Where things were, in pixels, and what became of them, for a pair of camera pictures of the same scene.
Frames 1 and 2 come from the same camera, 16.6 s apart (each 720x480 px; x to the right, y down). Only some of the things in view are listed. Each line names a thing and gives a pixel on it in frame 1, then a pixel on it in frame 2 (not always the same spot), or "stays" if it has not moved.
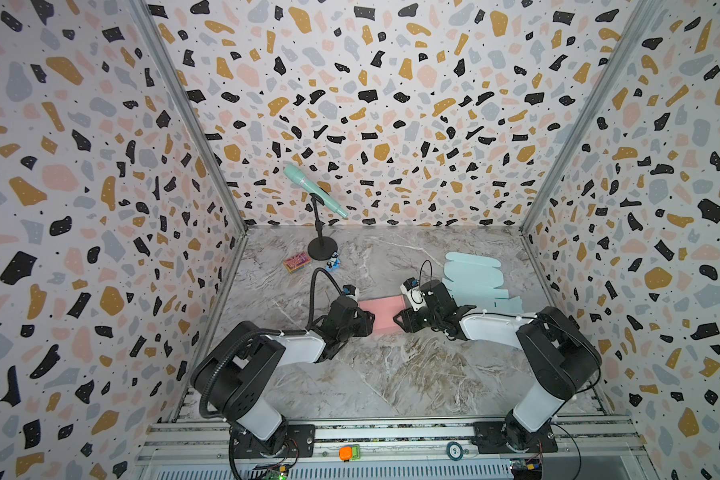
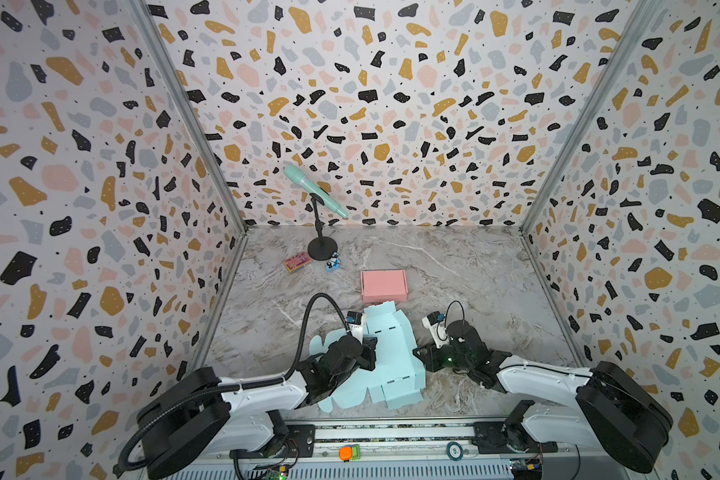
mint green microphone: x=298 y=177 stays
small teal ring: x=449 y=445 stays
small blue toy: x=334 y=264 stays
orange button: x=345 y=453 stays
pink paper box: x=384 y=309 -> x=388 y=285
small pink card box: x=297 y=261 stays
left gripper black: x=360 y=322 -> x=365 y=350
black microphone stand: x=321 y=248 stays
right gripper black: x=411 y=315 -> x=431 y=351
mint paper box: x=473 y=282 -> x=399 y=377
